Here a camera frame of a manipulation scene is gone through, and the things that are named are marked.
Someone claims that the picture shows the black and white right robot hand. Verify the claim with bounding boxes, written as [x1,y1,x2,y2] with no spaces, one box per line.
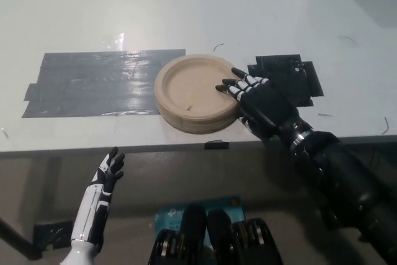
[215,67,312,151]

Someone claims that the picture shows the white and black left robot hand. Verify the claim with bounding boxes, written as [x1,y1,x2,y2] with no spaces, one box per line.
[89,146,125,197]

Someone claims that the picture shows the stack of beige paper plates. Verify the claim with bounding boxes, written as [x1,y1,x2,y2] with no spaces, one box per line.
[154,53,241,136]

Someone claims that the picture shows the black tape patch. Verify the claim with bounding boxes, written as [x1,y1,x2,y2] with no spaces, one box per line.
[246,54,324,109]

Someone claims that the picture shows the small black tape strip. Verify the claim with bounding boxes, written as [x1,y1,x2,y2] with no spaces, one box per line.
[204,140,230,151]

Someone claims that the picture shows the black tape on floor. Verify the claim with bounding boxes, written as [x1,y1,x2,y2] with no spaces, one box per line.
[33,220,74,251]

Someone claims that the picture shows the teal cardboard box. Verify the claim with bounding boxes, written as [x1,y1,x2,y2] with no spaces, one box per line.
[154,195,248,247]

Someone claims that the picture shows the black table leg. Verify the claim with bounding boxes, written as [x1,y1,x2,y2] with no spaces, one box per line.
[0,215,43,261]

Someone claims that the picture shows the clear tape piece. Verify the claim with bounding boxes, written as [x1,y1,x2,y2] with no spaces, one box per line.
[100,30,127,50]

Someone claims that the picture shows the grey duct tape patch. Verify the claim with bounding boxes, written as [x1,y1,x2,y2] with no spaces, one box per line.
[20,48,187,120]

